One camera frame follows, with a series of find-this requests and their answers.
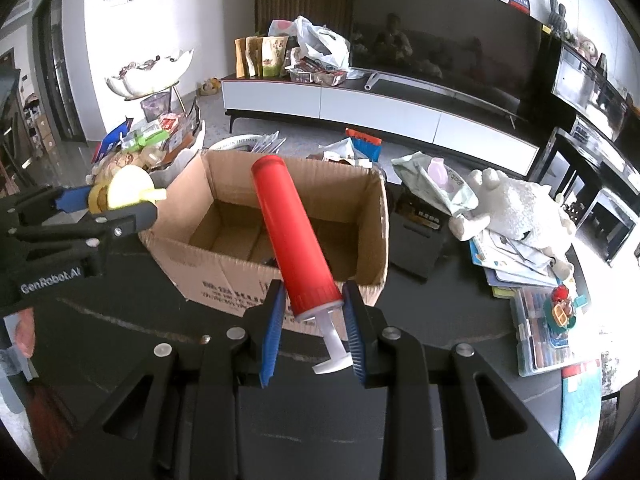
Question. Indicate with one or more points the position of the stack of cardboard boxes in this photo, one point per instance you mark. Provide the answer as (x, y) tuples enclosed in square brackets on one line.
[(40, 130)]

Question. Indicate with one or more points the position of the light blue board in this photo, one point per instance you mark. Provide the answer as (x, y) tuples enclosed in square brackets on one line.
[(580, 410)]

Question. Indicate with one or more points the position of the blue orange packet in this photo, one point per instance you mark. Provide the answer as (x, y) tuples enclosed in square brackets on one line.
[(367, 147)]

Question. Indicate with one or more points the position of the pile of snack packets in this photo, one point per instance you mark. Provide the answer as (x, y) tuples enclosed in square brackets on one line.
[(150, 135)]

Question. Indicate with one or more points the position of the yellow toy cup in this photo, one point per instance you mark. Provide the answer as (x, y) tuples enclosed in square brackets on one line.
[(127, 187)]

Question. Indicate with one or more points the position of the tan slippers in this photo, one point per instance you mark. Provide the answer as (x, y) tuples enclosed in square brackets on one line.
[(210, 87)]

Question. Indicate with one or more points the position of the grey rabbit plush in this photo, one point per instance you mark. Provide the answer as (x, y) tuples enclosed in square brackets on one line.
[(557, 15)]

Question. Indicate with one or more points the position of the dark framed door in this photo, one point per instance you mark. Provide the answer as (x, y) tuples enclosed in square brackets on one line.
[(55, 60)]

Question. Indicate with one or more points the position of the green wet wipes pack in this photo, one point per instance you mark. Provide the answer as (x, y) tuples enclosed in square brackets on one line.
[(450, 195)]

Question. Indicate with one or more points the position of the green label snack pouch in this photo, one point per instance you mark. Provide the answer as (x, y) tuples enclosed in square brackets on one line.
[(274, 57)]

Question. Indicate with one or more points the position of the bundle of silver sachets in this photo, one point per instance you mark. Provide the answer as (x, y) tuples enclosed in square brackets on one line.
[(267, 142)]

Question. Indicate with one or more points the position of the white shell tiered stand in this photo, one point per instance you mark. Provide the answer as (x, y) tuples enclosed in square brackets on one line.
[(150, 77)]

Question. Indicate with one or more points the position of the black stone desktop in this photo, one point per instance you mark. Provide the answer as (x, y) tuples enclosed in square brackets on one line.
[(450, 320)]

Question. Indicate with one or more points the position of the white TV cabinet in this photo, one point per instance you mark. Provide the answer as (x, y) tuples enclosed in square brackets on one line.
[(380, 110)]

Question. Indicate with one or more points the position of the small red sign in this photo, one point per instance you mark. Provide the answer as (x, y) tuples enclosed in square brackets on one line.
[(520, 1)]

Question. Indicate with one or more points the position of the brown plush toy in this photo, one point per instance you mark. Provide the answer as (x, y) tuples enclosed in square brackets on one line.
[(589, 49)]

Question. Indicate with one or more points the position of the white tube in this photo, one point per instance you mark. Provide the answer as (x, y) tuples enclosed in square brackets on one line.
[(371, 82)]

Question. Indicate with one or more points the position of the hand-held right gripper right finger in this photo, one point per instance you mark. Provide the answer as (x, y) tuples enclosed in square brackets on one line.
[(354, 335)]

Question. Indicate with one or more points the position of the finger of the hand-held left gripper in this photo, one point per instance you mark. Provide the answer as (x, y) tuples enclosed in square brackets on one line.
[(135, 217), (72, 198)]

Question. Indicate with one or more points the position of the person's left hand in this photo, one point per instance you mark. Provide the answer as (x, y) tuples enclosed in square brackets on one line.
[(25, 332)]

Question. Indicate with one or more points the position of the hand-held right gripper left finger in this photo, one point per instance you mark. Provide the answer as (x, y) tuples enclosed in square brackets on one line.
[(272, 335)]

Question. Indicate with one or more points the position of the red hand pump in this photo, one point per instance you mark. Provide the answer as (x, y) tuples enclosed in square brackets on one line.
[(295, 240)]

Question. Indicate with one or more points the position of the black television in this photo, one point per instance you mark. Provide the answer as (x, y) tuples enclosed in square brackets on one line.
[(450, 35)]

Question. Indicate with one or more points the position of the stack of books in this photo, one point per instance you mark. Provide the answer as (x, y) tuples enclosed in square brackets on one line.
[(505, 265)]

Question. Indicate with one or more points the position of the foil snack tray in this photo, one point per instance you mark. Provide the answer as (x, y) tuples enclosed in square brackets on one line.
[(315, 76)]

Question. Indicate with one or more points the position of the brown cardboard box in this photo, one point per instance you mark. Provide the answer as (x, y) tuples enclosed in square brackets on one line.
[(225, 272)]

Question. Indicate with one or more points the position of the grey mesh trash bin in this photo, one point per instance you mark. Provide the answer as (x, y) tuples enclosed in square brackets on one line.
[(152, 107)]

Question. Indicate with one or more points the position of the small colourful toy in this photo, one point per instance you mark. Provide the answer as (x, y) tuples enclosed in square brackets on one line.
[(560, 315)]

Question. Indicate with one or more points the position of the brown snack pouch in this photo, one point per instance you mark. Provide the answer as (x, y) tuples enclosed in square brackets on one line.
[(241, 57), (253, 57)]

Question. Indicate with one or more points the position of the white plush toy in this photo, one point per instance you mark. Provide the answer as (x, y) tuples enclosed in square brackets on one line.
[(520, 205)]

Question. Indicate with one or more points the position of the black display cabinet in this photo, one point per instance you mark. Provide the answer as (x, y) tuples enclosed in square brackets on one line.
[(590, 85)]

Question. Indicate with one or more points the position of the clear crayon box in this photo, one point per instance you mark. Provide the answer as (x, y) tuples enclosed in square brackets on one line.
[(535, 347)]

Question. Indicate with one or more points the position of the white plastic bag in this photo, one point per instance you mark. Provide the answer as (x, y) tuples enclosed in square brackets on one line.
[(320, 40)]

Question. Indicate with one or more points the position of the black box with gold label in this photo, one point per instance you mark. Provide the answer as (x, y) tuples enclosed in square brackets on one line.
[(415, 250)]

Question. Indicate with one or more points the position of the black side table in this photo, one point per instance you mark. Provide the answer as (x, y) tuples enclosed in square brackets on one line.
[(615, 160)]

